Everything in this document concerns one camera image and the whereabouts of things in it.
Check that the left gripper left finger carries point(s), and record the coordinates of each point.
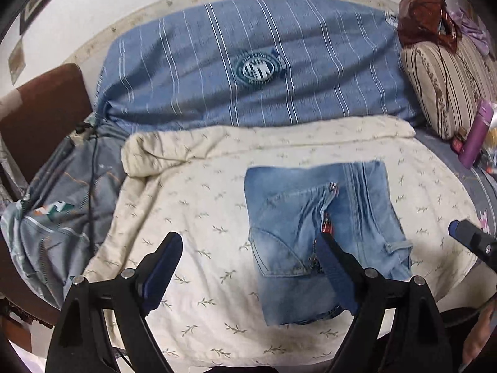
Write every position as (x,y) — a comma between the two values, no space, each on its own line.
(81,342)

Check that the white power strip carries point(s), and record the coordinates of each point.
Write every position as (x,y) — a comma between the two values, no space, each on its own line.
(82,132)

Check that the small dark red jar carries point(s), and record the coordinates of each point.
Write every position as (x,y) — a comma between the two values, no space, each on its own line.
(458,140)

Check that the person's right hand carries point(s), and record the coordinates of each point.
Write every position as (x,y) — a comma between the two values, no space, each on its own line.
(478,336)

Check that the blue plaid duvet roll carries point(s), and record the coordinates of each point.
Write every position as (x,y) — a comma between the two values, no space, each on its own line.
(255,63)

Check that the small wall picture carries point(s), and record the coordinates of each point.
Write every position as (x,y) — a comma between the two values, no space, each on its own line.
(16,61)

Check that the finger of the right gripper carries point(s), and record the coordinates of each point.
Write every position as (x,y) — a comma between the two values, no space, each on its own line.
(482,244)

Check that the striped beige pillow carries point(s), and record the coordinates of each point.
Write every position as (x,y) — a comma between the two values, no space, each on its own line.
(449,86)

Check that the red plastic bag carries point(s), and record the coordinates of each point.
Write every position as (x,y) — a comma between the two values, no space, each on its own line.
(427,20)

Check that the purple water bottle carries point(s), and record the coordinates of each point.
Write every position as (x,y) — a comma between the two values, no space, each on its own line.
(477,134)

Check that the blue denim jeans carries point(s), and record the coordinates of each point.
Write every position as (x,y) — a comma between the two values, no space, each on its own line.
(288,208)

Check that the cream floral quilt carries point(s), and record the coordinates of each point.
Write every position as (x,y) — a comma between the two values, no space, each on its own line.
(192,183)

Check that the grey patterned bed sheet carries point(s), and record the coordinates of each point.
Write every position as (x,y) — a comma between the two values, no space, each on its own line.
(58,226)

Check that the purple cloth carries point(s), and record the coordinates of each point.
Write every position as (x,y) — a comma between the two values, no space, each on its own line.
(474,30)

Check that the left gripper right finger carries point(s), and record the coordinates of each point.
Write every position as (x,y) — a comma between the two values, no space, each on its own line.
(396,325)

